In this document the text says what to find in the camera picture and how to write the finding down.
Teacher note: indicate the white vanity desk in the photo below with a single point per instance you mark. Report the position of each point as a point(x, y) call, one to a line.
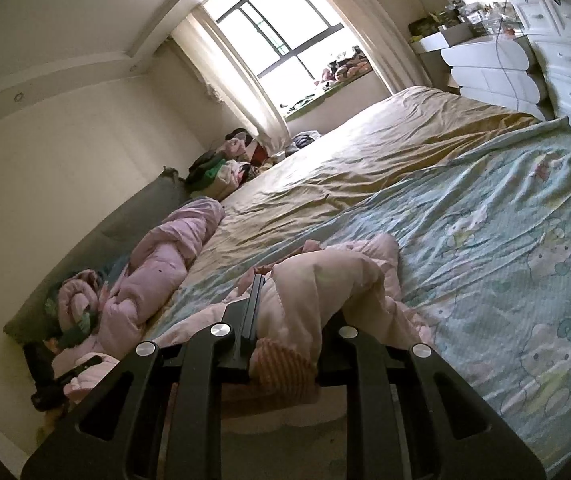
point(489, 69)

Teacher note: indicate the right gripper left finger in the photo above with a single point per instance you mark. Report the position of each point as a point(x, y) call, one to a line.
point(156, 415)

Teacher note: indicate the items on window sill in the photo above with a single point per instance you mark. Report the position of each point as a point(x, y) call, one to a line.
point(346, 68)

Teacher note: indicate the light blue cartoon blanket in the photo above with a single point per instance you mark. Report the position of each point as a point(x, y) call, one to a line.
point(485, 259)

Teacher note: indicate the pink quilted jacket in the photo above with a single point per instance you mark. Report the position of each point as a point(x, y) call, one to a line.
point(301, 293)

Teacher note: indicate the right cream curtain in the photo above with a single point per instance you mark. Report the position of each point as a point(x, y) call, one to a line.
point(383, 42)

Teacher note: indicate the tan bed sheet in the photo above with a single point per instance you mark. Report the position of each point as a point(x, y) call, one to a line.
point(415, 129)

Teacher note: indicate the left cream curtain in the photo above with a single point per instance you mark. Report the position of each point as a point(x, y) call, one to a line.
point(221, 68)

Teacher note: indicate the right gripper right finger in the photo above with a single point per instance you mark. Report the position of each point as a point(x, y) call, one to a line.
point(410, 415)

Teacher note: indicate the pink rolled duvet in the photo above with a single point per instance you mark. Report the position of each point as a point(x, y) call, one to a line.
point(155, 268)

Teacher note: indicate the grey headboard cushion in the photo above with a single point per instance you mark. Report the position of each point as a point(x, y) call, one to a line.
point(114, 237)

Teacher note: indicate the floral green pillow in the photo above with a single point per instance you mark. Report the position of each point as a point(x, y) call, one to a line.
point(73, 308)

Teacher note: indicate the cream curtain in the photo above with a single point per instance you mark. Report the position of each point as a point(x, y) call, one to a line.
point(221, 68)
point(383, 42)

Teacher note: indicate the window with dark frame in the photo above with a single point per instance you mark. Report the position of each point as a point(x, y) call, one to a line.
point(294, 47)

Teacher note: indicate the pile of clothes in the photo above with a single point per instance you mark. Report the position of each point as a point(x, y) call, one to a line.
point(241, 158)

